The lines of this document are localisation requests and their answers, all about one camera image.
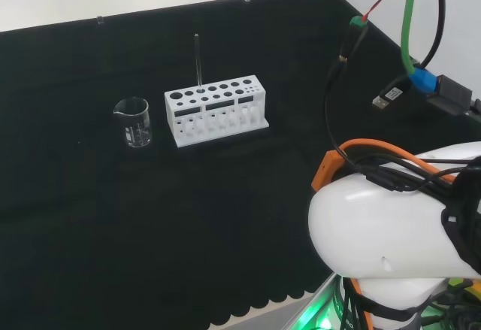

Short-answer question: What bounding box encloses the clear glass rod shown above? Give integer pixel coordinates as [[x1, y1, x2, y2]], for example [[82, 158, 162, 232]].
[[193, 33, 204, 92]]

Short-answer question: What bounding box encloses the white test tube rack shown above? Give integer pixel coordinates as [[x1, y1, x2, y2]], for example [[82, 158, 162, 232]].
[[163, 76, 271, 147]]

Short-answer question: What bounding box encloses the clear glass beaker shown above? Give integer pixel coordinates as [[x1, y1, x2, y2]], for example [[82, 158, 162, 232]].
[[112, 97, 153, 150]]

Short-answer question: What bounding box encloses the black adapter box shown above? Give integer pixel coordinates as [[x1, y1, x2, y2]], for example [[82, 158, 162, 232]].
[[426, 74, 473, 116]]

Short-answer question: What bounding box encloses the yellow stop button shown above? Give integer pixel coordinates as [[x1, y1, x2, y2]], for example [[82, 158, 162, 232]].
[[447, 277, 475, 292]]

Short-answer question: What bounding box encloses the black USB plug cable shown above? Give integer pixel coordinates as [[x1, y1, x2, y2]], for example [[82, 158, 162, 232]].
[[371, 75, 414, 113]]

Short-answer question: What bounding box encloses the grey metal base plate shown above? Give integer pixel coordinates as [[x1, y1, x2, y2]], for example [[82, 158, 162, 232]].
[[280, 271, 354, 330]]

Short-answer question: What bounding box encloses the black cable with green plug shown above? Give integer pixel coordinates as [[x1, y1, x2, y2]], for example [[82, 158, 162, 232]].
[[323, 14, 371, 165]]

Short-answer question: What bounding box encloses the blue cable connector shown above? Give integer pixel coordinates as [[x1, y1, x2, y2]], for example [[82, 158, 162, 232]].
[[407, 65, 440, 92]]

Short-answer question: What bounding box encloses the thick black cable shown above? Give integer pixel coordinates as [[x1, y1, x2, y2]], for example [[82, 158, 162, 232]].
[[419, 0, 448, 70]]

